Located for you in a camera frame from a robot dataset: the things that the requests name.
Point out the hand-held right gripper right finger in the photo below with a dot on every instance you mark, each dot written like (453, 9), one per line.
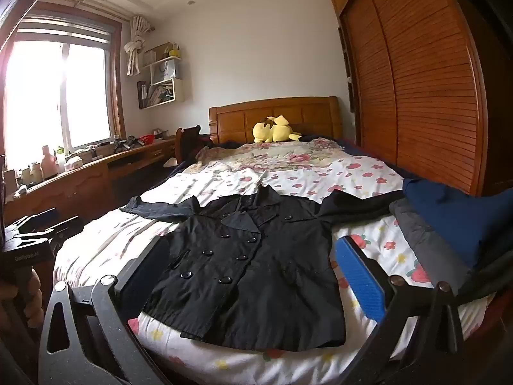
(360, 280)

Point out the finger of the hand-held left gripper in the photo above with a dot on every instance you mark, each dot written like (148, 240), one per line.
(38, 216)
(56, 227)

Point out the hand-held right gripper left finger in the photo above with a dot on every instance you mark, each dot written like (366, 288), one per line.
(138, 274)

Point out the black double-breasted coat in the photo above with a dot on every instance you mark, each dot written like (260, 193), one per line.
(240, 268)

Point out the person's left hand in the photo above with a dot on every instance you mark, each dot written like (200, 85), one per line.
(35, 308)

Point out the strawberry print bed sheet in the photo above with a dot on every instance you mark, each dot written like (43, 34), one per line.
(100, 240)

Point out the pink bottle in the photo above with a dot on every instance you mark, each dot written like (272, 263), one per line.
(50, 164)

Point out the long wooden desk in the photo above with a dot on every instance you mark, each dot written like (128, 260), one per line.
(88, 176)

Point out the green bottle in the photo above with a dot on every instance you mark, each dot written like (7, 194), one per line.
(61, 158)

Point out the white tissue pack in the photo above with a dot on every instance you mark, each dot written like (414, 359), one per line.
(73, 163)

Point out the grey folded cloth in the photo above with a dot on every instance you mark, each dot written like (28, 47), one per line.
(431, 248)

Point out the black desk gadget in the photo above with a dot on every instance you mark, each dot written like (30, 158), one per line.
(126, 144)

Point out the navy folded cloth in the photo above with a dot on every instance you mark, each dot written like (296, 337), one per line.
(453, 216)

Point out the window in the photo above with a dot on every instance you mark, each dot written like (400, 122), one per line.
(52, 88)

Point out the wooden chair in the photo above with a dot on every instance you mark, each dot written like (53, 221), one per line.
(186, 140)

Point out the floral quilt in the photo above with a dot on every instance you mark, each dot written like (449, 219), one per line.
(272, 160)

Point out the row of books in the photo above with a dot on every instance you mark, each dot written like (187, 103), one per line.
(154, 94)

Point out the yellow plush toy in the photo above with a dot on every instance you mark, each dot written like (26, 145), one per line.
(272, 130)

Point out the wooden bed headboard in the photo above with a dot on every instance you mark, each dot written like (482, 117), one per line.
(236, 120)

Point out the white paper bag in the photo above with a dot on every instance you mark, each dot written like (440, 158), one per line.
(166, 70)

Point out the tied beige curtain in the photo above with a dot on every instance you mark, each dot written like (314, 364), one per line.
(134, 48)

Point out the wooden slatted wardrobe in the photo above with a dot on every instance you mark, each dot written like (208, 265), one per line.
(421, 88)

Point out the small yellow shelf item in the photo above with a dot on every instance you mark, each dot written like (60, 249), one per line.
(173, 52)

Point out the white wall shelf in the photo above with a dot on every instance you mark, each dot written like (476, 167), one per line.
(178, 90)

